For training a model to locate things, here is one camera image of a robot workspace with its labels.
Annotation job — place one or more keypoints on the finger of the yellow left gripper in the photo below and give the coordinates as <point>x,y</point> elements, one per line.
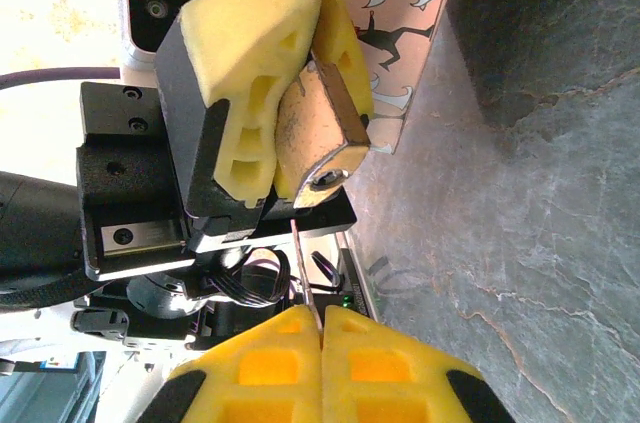
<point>240,33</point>
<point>345,43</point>

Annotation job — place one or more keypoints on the pink printed tin box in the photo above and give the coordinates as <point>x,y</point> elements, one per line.
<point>400,3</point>

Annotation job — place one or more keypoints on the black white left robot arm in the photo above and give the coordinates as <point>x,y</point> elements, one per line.
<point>30,223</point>

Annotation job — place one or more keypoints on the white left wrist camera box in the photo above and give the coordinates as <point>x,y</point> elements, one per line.
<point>150,8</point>

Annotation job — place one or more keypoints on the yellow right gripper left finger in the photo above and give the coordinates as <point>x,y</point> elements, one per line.
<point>260,373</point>

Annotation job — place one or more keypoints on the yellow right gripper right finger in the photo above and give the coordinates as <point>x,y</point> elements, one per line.
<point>400,378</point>

